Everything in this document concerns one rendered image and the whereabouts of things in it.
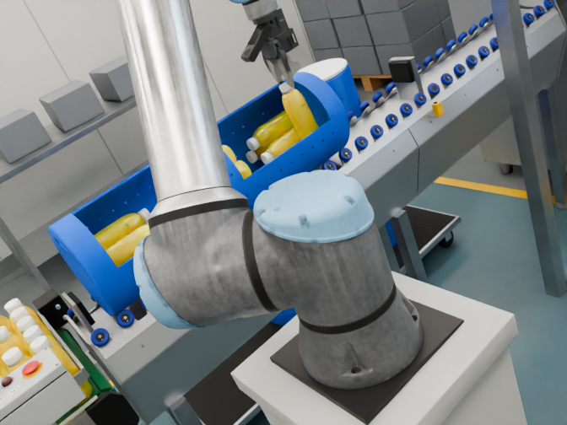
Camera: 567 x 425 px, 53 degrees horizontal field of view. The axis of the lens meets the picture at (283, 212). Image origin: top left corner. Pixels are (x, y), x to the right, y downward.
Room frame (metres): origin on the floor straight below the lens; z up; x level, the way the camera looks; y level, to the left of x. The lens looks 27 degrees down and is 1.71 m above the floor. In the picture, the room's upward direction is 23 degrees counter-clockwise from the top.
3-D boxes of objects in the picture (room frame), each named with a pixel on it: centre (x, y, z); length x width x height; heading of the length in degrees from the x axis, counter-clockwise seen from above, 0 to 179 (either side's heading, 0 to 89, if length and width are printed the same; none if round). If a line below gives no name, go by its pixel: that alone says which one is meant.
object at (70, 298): (1.32, 0.59, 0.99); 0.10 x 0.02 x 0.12; 28
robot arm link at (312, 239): (0.68, -0.03, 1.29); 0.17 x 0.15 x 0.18; 73
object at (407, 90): (1.94, -0.59, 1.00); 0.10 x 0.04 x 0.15; 28
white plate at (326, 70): (2.37, -0.36, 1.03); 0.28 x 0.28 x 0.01
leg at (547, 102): (2.20, -1.24, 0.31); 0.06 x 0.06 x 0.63; 28
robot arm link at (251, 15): (1.66, -0.17, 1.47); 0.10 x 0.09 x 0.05; 28
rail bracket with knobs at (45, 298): (1.47, 0.72, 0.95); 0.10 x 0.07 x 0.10; 28
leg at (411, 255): (1.74, -0.37, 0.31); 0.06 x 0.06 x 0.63; 28
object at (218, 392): (2.14, 0.02, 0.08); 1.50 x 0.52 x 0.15; 118
